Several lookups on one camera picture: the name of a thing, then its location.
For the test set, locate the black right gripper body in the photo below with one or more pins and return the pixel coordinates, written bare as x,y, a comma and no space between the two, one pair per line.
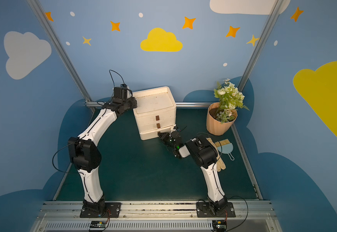
165,137

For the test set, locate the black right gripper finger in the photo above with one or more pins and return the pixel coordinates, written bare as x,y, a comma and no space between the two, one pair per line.
162,134
163,138

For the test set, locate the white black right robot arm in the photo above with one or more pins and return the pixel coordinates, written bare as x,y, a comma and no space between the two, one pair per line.
204,155

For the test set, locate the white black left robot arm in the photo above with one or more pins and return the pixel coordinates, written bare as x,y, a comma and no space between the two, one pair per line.
86,157

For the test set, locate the white drawer cabinet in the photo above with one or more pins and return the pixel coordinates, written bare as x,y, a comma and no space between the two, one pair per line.
151,103

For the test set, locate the beige ribbed flower pot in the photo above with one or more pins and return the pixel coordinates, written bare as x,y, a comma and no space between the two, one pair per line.
216,127

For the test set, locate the white green artificial flowers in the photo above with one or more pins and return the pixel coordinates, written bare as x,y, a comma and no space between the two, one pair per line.
230,98

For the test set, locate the right green circuit board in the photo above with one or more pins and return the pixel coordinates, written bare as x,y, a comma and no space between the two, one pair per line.
219,226

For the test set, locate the green circuit board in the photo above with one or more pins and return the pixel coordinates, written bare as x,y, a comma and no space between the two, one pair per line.
219,226
98,225

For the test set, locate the left green circuit board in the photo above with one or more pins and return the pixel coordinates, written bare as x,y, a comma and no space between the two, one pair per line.
98,225

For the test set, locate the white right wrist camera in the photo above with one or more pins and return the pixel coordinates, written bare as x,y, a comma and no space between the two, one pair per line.
174,128

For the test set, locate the horizontal aluminium frame rail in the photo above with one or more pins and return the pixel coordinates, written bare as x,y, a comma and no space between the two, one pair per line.
178,104

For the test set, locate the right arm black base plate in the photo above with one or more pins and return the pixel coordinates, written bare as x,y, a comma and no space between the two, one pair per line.
205,210

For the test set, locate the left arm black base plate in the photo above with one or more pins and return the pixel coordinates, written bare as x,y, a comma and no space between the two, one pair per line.
100,210

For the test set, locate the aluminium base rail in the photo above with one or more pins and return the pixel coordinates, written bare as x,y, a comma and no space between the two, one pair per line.
158,216

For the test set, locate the right aluminium frame post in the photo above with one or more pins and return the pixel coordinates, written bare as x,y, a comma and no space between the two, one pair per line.
272,18

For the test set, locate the aluminium frame post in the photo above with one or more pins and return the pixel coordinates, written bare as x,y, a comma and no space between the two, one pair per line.
272,18
51,33

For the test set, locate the left aluminium frame post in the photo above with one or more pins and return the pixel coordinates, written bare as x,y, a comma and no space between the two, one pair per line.
51,33

